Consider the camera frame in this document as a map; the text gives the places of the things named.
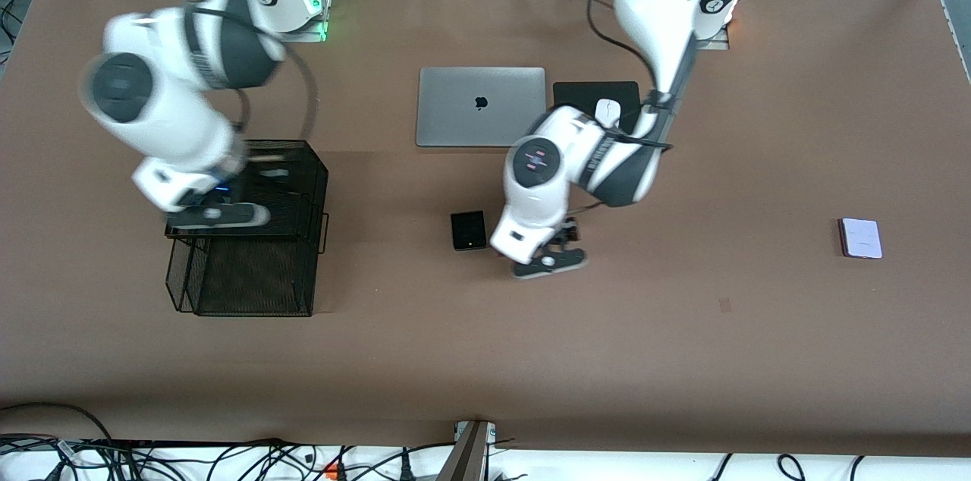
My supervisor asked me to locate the black flip phone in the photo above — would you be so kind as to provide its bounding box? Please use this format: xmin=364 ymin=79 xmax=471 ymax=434
xmin=451 ymin=211 xmax=488 ymax=252

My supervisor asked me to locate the lilac flip phone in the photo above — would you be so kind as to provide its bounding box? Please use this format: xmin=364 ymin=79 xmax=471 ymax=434
xmin=838 ymin=218 xmax=884 ymax=260

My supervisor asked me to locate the black mouse pad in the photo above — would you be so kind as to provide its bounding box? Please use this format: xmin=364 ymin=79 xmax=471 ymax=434
xmin=553 ymin=81 xmax=644 ymax=125

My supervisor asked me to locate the silver closed laptop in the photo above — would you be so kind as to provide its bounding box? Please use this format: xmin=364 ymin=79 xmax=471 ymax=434
xmin=416 ymin=67 xmax=548 ymax=148

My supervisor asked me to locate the black wire mesh tiered tray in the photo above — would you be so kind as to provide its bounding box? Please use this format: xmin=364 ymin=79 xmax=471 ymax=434
xmin=165 ymin=138 xmax=330 ymax=317

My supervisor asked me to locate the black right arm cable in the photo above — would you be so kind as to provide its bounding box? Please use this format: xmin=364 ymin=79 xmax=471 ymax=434
xmin=125 ymin=0 xmax=319 ymax=156

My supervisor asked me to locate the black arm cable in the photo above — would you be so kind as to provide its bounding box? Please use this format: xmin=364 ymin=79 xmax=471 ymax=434
xmin=125 ymin=0 xmax=319 ymax=156
xmin=586 ymin=0 xmax=676 ymax=152

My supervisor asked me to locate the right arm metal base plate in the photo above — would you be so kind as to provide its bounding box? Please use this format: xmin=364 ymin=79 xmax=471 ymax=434
xmin=262 ymin=14 xmax=328 ymax=43

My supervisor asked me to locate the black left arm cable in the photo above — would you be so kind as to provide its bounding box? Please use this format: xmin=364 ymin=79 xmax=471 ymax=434
xmin=586 ymin=0 xmax=676 ymax=152

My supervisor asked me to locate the aluminium profile post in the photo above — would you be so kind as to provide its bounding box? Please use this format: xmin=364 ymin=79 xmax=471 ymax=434
xmin=438 ymin=420 xmax=498 ymax=481

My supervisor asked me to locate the thick black curved cable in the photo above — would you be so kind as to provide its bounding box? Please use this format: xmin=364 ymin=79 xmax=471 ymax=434
xmin=0 ymin=402 xmax=115 ymax=442

